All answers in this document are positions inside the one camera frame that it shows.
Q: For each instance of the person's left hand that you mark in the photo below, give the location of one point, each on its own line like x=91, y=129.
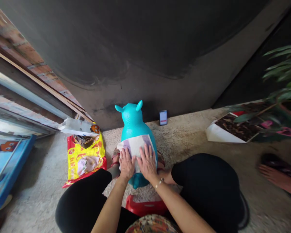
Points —
x=126, y=166

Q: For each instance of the person's right hand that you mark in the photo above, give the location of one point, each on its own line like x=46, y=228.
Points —
x=147, y=165

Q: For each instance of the white purple striped cloth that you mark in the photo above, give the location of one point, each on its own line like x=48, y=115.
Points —
x=135, y=145

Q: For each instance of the red plastic stool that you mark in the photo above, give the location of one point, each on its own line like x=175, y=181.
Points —
x=145, y=206

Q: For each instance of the yellow red plastic bag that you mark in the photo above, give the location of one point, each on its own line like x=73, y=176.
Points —
x=85, y=162

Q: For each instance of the teal inflatable toy animal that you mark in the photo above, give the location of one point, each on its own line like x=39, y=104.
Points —
x=133, y=123

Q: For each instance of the black smartphone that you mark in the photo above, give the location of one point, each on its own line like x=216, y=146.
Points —
x=163, y=118

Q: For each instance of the person's body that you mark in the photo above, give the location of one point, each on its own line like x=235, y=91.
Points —
x=152, y=224

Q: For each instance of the person's legs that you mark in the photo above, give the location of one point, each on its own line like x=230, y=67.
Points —
x=206, y=184

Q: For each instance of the white carton with orange fish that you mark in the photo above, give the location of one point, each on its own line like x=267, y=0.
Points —
x=74, y=126

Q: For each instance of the white bag with brown print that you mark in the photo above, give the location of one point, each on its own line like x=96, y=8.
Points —
x=232, y=131

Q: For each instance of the black sandal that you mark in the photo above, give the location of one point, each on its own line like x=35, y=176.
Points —
x=274, y=162

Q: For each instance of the green potted plant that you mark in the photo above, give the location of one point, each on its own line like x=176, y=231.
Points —
x=281, y=97

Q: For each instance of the metal sliding door frame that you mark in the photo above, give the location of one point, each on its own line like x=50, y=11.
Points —
x=26, y=97

